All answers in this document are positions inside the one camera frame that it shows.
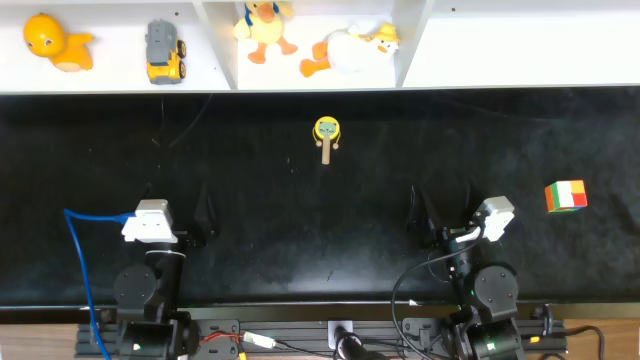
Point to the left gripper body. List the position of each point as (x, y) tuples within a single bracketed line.
[(190, 238)]

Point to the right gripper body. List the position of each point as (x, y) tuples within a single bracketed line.
[(456, 233)]

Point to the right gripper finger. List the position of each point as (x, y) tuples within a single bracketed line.
[(425, 220), (468, 200)]

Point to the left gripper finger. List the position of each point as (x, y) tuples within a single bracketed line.
[(147, 192), (205, 215)]

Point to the grey and yellow toy truck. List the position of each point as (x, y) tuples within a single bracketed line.
[(164, 55)]

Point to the yellow rubber duck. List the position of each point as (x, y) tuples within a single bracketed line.
[(55, 45)]

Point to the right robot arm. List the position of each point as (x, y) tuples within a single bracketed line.
[(494, 290)]

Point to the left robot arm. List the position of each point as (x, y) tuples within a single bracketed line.
[(160, 280)]

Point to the many-coloured puzzle cube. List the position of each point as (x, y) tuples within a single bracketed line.
[(566, 196)]

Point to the yellow rattle drum toy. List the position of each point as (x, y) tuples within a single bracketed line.
[(327, 129)]

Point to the white shelf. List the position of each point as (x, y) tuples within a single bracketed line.
[(350, 80)]

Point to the white plush duck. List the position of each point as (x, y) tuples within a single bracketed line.
[(355, 52)]

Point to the yellow plush duck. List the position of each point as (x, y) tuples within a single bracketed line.
[(265, 27)]

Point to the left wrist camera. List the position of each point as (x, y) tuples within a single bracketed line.
[(150, 222)]

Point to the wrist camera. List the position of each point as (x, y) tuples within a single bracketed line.
[(150, 222), (496, 215)]

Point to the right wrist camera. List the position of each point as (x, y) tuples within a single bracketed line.
[(496, 215)]

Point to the mounting rail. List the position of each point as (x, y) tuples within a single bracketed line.
[(300, 340)]

